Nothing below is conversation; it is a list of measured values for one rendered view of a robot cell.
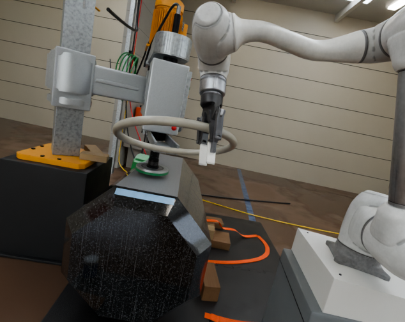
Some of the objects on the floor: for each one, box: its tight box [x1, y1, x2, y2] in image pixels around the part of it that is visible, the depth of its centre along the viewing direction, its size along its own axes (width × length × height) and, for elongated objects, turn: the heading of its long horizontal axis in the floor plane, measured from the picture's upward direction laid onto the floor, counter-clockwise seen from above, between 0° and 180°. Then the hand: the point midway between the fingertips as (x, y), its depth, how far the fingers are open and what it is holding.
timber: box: [201, 262, 220, 302], centre depth 200 cm, size 30×12×12 cm, turn 143°
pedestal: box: [0, 154, 112, 266], centre depth 217 cm, size 66×66×74 cm
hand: (207, 154), depth 84 cm, fingers closed on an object, 4 cm apart
